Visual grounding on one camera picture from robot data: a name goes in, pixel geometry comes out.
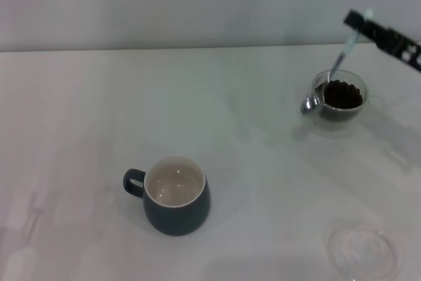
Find blue handled metal spoon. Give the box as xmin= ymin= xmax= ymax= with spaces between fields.
xmin=299 ymin=9 xmax=375 ymax=116

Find dark grey ceramic mug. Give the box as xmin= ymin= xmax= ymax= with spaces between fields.
xmin=123 ymin=155 xmax=212 ymax=237

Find dark coffee beans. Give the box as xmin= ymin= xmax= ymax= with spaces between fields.
xmin=314 ymin=79 xmax=364 ymax=110

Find clear glass cup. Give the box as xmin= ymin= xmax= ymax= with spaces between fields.
xmin=311 ymin=68 xmax=385 ymax=122

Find clear glass saucer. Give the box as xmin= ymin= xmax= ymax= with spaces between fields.
xmin=292 ymin=99 xmax=391 ymax=140

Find clear glass dish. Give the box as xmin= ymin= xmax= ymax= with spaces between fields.
xmin=330 ymin=224 xmax=401 ymax=280

